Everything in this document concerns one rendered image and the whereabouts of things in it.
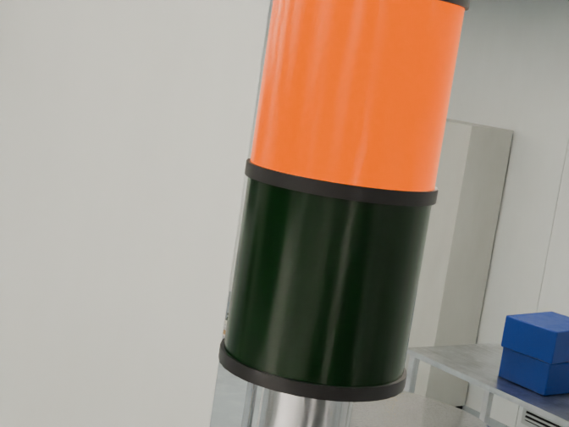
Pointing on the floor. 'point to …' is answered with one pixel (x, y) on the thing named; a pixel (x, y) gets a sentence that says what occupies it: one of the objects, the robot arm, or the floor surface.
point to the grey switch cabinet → (458, 249)
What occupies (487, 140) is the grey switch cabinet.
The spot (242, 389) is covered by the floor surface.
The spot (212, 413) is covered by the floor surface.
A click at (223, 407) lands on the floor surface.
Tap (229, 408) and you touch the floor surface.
